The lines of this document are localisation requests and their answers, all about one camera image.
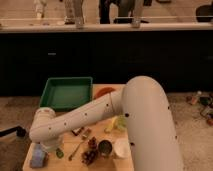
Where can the green pepper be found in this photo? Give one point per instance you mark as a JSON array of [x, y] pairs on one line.
[[59, 153]]

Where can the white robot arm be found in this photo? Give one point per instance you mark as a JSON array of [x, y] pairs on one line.
[[151, 130]]

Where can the red bowl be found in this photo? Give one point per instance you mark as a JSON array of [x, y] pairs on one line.
[[103, 91]]

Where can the green plastic cup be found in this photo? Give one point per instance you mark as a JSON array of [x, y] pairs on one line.
[[121, 123]]

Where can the yellow banana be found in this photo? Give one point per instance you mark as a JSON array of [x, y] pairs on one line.
[[110, 126]]

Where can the green plastic tray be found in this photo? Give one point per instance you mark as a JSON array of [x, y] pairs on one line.
[[66, 93]]

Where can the brown chocolate box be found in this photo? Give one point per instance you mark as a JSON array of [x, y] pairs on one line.
[[76, 132]]

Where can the metal can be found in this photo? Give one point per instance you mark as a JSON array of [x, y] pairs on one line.
[[105, 148]]

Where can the white plastic cup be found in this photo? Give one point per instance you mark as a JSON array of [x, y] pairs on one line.
[[121, 148]]

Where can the dark red grapes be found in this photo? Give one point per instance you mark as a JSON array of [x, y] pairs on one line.
[[90, 155]]

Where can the black chair part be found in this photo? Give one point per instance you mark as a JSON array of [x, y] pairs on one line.
[[20, 132]]

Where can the blue grey cloth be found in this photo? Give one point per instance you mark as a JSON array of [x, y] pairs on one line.
[[39, 157]]

